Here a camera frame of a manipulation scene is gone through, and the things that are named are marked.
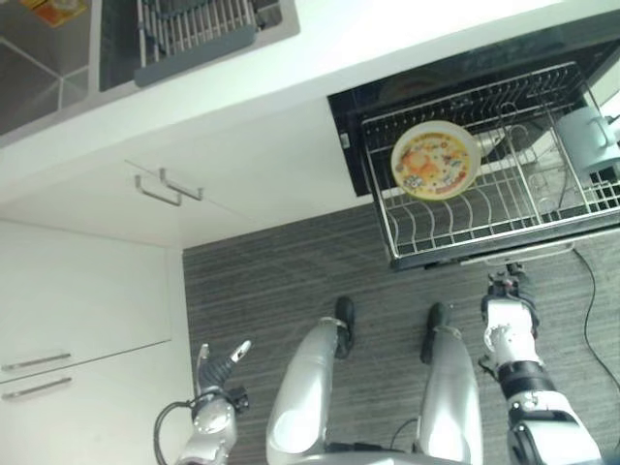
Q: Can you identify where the silver robot leg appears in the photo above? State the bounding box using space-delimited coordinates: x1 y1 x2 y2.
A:
265 317 351 454
417 326 484 464

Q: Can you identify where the orange yellow package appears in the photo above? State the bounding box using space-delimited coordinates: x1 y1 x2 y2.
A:
31 0 89 27

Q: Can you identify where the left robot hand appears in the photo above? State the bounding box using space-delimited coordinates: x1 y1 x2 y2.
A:
196 339 254 396

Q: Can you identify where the yellow cartoon print plate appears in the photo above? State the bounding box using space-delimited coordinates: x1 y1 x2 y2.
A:
390 120 481 202

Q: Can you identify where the dark robot foot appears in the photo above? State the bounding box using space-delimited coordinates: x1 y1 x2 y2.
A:
419 302 450 365
333 295 357 360

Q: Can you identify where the right dark robot foot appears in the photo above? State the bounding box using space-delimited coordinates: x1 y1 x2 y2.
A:
419 302 450 365

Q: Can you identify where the right silver robot leg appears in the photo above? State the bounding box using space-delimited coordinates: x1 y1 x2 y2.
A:
417 326 484 464

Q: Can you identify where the grey roll-up drying rack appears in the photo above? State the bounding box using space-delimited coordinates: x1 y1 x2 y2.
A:
133 0 258 88

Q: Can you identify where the thin black body cable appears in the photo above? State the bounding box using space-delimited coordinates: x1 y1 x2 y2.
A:
389 418 423 452

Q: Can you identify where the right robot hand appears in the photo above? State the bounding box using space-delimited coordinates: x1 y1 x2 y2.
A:
485 263 541 336

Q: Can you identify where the left dark robot foot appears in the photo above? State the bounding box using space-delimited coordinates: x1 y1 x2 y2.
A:
333 295 357 360

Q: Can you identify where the silver cabinet door handle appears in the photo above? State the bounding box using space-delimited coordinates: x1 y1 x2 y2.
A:
134 174 183 206
158 167 205 201

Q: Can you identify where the white cabinet door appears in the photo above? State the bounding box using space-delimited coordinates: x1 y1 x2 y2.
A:
123 158 272 251

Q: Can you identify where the black built-in dishwasher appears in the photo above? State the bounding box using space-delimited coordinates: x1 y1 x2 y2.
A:
326 33 620 271

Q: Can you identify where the black floor cable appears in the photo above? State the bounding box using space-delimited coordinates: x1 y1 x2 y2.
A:
573 246 620 385

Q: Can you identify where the silver drawer bar handle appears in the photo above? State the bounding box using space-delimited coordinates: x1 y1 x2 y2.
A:
1 377 74 401
0 352 73 373

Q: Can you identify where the steel wire dish basket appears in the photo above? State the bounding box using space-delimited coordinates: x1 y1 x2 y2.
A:
361 61 620 261

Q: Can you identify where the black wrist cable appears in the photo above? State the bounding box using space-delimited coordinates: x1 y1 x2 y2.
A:
153 398 197 459

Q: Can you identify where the pale blue mug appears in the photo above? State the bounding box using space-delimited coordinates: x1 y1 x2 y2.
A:
554 106 620 173

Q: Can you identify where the silver robot torso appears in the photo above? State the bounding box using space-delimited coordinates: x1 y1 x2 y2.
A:
268 438 485 465

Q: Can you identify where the left silver robot leg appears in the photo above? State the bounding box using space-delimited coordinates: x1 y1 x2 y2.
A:
265 317 351 454

